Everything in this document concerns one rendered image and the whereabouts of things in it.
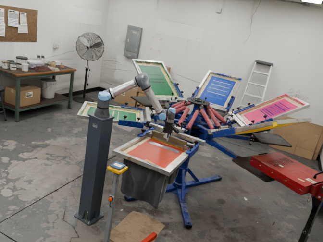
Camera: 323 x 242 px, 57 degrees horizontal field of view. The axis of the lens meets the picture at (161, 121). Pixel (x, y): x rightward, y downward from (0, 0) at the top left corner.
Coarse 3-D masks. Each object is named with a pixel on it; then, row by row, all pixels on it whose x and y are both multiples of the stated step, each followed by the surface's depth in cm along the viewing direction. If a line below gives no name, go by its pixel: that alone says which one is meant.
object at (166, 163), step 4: (164, 148) 308; (176, 148) 314; (180, 152) 306; (172, 156) 294; (176, 156) 296; (152, 160) 277; (168, 160) 283; (172, 160) 285; (156, 164) 271; (160, 164) 272; (164, 164) 274; (168, 164) 276
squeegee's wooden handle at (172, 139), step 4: (152, 132) 322; (156, 132) 320; (160, 132) 321; (152, 136) 323; (156, 136) 321; (160, 136) 319; (172, 136) 315; (164, 140) 318; (168, 140) 316; (172, 140) 314; (176, 140) 312; (180, 140) 310; (176, 144) 313; (180, 144) 311; (184, 144) 309
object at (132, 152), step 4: (148, 140) 320; (152, 140) 323; (156, 140) 325; (144, 144) 309; (148, 144) 311; (152, 144) 313; (164, 144) 319; (136, 148) 295; (140, 148) 297; (128, 152) 284; (132, 152) 285; (136, 156) 279; (140, 156) 281; (144, 156) 282
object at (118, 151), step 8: (144, 136) 322; (128, 144) 293; (192, 144) 324; (112, 152) 275; (120, 152) 273; (136, 160) 266; (144, 160) 266; (184, 160) 287; (152, 168) 260; (160, 168) 258; (176, 168) 270
